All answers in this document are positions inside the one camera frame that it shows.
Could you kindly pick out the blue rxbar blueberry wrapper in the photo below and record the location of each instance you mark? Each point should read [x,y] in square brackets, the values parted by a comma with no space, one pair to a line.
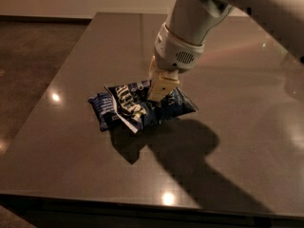
[103,107]

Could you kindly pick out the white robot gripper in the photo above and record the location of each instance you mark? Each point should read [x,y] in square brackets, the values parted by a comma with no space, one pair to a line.
[175,52]

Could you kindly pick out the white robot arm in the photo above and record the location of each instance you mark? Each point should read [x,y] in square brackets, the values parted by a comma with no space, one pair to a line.
[181,38]

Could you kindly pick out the blue potato chip bag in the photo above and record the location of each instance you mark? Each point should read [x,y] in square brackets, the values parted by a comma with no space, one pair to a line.
[137,112]

